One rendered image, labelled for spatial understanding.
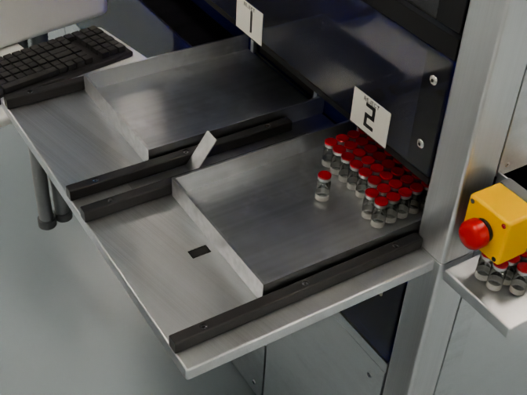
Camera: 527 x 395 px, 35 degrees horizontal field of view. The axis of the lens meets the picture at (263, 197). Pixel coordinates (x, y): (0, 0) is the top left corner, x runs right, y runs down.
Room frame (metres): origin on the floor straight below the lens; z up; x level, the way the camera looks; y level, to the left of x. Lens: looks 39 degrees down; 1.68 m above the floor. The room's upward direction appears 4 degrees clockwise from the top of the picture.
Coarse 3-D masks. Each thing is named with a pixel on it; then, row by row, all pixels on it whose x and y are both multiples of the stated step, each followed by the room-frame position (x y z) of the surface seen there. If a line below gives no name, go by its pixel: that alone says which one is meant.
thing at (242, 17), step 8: (240, 0) 1.33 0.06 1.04; (240, 8) 1.32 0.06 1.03; (248, 8) 1.30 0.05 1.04; (240, 16) 1.32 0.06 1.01; (248, 16) 1.30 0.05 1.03; (256, 16) 1.28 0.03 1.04; (240, 24) 1.32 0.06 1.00; (248, 24) 1.30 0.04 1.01; (256, 24) 1.28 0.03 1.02; (248, 32) 1.30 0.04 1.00; (256, 32) 1.28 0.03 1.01; (256, 40) 1.28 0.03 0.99
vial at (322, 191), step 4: (320, 180) 0.99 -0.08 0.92; (324, 180) 0.99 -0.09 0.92; (328, 180) 0.99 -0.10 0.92; (316, 184) 0.99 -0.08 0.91; (320, 184) 0.99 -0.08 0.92; (324, 184) 0.99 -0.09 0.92; (328, 184) 0.99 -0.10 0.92; (316, 188) 0.99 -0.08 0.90; (320, 188) 0.99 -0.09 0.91; (324, 188) 0.98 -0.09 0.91; (328, 188) 0.99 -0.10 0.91; (316, 192) 0.99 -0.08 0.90; (320, 192) 0.99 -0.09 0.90; (324, 192) 0.98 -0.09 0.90; (328, 192) 0.99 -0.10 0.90; (316, 196) 0.99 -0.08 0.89; (320, 196) 0.99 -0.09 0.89; (324, 196) 0.98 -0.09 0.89; (328, 196) 0.99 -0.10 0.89; (320, 200) 0.98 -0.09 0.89; (324, 200) 0.98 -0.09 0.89
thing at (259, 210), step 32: (352, 128) 1.17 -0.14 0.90; (256, 160) 1.06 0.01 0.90; (288, 160) 1.09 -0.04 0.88; (320, 160) 1.09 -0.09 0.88; (192, 192) 0.99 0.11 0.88; (224, 192) 0.99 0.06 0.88; (256, 192) 1.00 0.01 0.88; (288, 192) 1.00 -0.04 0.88; (352, 192) 1.01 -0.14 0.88; (224, 224) 0.92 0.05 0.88; (256, 224) 0.92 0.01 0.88; (288, 224) 0.93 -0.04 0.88; (320, 224) 0.93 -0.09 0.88; (352, 224) 0.94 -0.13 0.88; (416, 224) 0.91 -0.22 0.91; (224, 256) 0.85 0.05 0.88; (256, 256) 0.85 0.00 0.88; (288, 256) 0.86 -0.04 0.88; (320, 256) 0.86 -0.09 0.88; (352, 256) 0.85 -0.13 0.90; (256, 288) 0.78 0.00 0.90
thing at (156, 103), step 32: (128, 64) 1.31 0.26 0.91; (160, 64) 1.34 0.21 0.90; (192, 64) 1.38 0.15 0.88; (224, 64) 1.38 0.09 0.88; (256, 64) 1.39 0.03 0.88; (96, 96) 1.22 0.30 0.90; (128, 96) 1.25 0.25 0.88; (160, 96) 1.26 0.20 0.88; (192, 96) 1.26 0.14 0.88; (224, 96) 1.27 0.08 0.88; (256, 96) 1.28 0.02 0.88; (288, 96) 1.28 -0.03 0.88; (320, 96) 1.24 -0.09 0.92; (128, 128) 1.11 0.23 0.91; (160, 128) 1.16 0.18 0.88; (192, 128) 1.16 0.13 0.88; (224, 128) 1.13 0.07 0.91
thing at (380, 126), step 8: (360, 96) 1.04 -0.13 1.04; (368, 96) 1.03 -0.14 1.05; (352, 104) 1.05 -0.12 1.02; (360, 104) 1.04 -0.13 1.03; (376, 104) 1.01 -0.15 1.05; (352, 112) 1.05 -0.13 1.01; (360, 112) 1.04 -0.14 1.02; (368, 112) 1.02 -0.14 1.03; (376, 112) 1.01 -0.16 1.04; (384, 112) 1.00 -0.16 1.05; (352, 120) 1.05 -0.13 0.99; (360, 120) 1.04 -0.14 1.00; (368, 120) 1.02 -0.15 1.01; (376, 120) 1.01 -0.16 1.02; (384, 120) 0.99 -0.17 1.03; (360, 128) 1.03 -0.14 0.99; (376, 128) 1.00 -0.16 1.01; (384, 128) 0.99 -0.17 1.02; (376, 136) 1.00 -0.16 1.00; (384, 136) 0.99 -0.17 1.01; (384, 144) 0.99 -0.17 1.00
